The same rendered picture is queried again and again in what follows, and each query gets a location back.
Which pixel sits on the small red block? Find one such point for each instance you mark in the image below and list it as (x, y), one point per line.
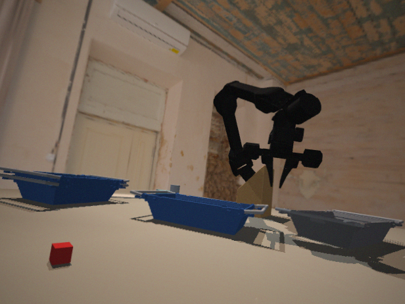
(61, 253)

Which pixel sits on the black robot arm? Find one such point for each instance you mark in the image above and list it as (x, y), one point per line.
(291, 110)

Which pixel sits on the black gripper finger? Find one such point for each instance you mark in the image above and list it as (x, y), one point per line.
(289, 164)
(268, 160)

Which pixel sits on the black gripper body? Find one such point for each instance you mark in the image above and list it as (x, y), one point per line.
(310, 158)

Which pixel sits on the grey cylinder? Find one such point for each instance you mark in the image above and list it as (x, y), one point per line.
(174, 188)

